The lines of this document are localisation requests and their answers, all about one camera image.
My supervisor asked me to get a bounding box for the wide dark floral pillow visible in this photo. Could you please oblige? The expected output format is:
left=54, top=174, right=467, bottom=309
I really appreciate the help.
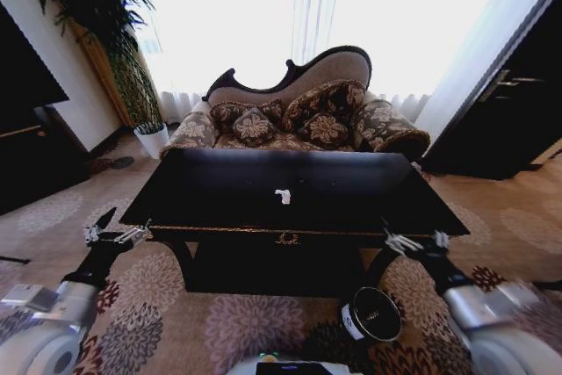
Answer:
left=209, top=99, right=285, bottom=131

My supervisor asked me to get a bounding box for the tall green potted plant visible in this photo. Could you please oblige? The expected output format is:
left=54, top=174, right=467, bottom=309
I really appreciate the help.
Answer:
left=15, top=0, right=164, bottom=131

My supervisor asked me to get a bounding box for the floral chaise sofa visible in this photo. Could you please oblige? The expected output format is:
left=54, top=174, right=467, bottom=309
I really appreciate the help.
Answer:
left=158, top=44, right=432, bottom=161

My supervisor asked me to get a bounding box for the small square floral pillow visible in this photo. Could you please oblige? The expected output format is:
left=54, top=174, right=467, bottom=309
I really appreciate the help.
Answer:
left=297, top=112, right=350, bottom=150
left=232, top=107, right=278, bottom=146

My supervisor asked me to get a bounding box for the large brown floral pillow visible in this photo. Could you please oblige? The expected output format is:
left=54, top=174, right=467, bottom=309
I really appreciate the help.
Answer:
left=282, top=79, right=368, bottom=131

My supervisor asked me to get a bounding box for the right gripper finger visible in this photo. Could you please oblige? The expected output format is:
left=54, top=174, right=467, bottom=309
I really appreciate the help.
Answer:
left=431, top=230, right=451, bottom=254
left=379, top=217, right=416, bottom=254

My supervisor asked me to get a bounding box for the white plant pot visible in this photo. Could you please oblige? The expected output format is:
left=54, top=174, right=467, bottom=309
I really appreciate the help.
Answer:
left=133, top=121, right=170, bottom=160

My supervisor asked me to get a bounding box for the black flat television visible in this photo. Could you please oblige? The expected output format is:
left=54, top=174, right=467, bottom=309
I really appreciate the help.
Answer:
left=0, top=0, right=71, bottom=109

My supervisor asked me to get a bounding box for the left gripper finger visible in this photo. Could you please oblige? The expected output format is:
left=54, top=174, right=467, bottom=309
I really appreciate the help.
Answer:
left=113, top=218, right=155, bottom=248
left=84, top=206, right=119, bottom=244

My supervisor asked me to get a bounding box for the round black trash bin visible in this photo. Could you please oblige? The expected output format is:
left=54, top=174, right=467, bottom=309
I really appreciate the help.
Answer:
left=339, top=285, right=403, bottom=343

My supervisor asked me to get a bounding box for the sheer white curtain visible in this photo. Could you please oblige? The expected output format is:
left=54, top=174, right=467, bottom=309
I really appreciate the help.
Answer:
left=125, top=0, right=517, bottom=124

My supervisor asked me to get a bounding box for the black wooden coffee table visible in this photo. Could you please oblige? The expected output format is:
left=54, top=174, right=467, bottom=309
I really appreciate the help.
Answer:
left=119, top=148, right=471, bottom=299

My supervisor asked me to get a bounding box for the floral bolster cushion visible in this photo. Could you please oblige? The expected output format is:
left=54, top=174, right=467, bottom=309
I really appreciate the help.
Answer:
left=354, top=97, right=432, bottom=155

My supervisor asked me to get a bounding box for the white robot front shell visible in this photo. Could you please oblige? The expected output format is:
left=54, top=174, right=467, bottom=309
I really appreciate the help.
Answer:
left=227, top=350, right=349, bottom=375

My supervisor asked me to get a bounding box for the dark television cabinet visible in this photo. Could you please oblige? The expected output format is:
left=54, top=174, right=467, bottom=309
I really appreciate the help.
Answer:
left=0, top=104, right=91, bottom=216

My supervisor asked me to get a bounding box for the dark wooden door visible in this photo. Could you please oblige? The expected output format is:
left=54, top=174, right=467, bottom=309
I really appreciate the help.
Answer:
left=420, top=0, right=562, bottom=182

